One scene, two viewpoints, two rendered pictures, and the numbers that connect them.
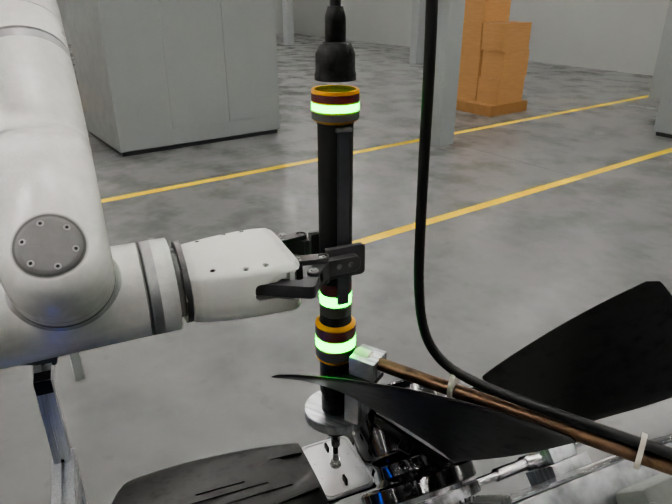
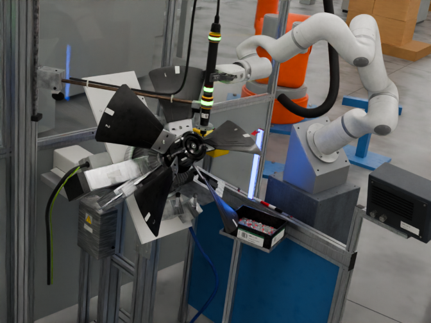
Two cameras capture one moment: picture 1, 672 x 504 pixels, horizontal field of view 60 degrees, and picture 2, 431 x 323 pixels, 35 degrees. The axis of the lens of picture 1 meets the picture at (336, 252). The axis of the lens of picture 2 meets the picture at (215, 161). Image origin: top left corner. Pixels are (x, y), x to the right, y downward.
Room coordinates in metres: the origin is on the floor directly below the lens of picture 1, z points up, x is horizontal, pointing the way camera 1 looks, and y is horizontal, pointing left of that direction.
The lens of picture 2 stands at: (2.79, -0.96, 2.16)
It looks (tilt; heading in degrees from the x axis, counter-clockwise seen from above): 23 degrees down; 156
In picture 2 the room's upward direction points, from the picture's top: 7 degrees clockwise
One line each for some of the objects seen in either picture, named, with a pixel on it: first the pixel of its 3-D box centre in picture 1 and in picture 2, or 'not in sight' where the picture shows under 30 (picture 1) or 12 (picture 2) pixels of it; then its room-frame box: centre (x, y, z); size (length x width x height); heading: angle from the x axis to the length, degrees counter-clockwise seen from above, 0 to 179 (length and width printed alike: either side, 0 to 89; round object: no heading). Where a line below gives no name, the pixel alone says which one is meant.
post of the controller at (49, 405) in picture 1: (52, 418); (355, 229); (0.87, 0.54, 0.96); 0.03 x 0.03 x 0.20; 23
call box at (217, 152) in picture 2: not in sight; (210, 141); (0.12, 0.22, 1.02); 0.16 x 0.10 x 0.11; 23
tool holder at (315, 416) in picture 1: (343, 382); (202, 115); (0.52, -0.01, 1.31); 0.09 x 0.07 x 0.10; 58
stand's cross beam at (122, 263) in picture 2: not in sight; (127, 267); (0.38, -0.21, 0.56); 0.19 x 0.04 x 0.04; 23
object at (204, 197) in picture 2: not in sight; (199, 186); (0.48, 0.03, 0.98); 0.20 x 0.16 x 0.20; 23
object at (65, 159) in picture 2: not in sight; (72, 165); (0.07, -0.40, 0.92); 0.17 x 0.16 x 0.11; 23
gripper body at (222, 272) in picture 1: (230, 272); (229, 72); (0.49, 0.10, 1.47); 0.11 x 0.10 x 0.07; 113
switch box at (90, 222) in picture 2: not in sight; (97, 227); (0.31, -0.34, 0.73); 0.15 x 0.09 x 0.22; 23
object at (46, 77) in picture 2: not in sight; (49, 78); (0.20, -0.53, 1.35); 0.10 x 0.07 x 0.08; 58
